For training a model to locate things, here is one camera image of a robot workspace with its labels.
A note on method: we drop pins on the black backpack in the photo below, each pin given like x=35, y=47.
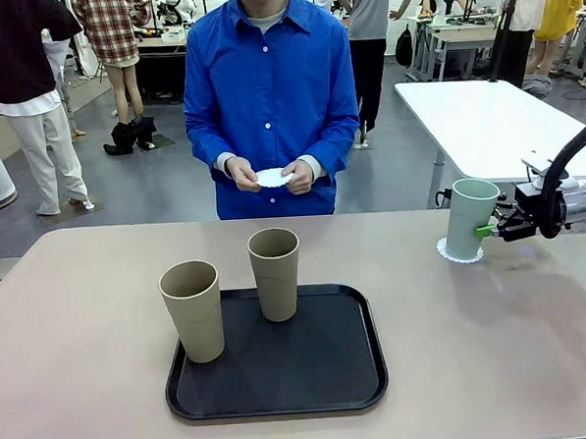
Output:
x=404, y=49

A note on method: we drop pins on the brown plastic cup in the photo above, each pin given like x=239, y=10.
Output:
x=277, y=289
x=195, y=323

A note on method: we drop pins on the grey cloth pile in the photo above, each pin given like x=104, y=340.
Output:
x=537, y=88

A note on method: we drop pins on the blue sleeved left forearm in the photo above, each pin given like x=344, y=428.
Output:
x=333, y=148

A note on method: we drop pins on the pale green plastic cup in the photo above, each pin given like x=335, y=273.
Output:
x=470, y=220

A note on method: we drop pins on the person's right hand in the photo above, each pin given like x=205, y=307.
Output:
x=239, y=175

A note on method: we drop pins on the black tripod pole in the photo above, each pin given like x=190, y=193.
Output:
x=506, y=21

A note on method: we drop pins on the black plastic tray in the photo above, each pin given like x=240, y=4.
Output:
x=281, y=372

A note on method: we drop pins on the person in yellow coat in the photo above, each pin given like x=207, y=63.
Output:
x=559, y=9

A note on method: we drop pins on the white folding table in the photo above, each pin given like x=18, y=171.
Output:
x=490, y=130

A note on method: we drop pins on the grey metal desk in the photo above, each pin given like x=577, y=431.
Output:
x=460, y=38

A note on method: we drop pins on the person in plaid shirt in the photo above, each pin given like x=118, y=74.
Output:
x=111, y=32

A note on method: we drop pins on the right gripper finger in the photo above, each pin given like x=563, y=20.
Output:
x=512, y=227
x=508, y=209

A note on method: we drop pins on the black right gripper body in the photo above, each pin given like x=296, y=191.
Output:
x=530, y=207

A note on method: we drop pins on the blue sleeved right forearm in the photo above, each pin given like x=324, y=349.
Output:
x=206, y=150

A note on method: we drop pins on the white scalloped paper coaster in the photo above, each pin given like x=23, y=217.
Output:
x=271, y=178
x=442, y=252

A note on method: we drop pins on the person in grey shirt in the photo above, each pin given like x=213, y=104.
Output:
x=369, y=28

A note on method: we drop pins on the dark workbench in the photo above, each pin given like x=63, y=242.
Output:
x=162, y=64

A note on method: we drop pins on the person's left hand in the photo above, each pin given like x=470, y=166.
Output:
x=303, y=177

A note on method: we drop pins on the person in beige shirt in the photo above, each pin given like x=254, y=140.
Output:
x=528, y=10

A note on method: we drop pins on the person in black top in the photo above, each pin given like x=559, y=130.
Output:
x=20, y=71

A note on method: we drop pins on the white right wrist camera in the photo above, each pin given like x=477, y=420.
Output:
x=538, y=162

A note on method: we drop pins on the person in blue shirt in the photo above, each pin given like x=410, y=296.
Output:
x=271, y=83

